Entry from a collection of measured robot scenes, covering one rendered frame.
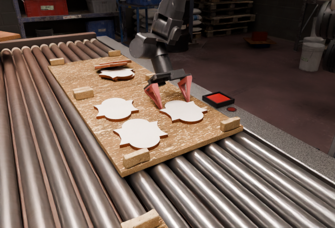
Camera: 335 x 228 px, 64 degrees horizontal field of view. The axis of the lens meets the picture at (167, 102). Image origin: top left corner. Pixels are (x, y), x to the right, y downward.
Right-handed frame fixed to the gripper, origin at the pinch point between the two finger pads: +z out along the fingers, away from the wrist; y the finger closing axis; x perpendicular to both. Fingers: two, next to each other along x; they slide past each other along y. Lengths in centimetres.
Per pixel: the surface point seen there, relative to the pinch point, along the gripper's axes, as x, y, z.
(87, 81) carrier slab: 27.9, -17.7, -19.7
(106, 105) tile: 6.6, -18.4, -5.1
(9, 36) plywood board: 60, -40, -57
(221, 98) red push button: -0.3, 17.1, 2.6
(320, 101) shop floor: 131, 247, 24
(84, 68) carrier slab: 40, -15, -29
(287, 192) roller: -29.5, 2.5, 26.6
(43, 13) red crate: 375, 13, -248
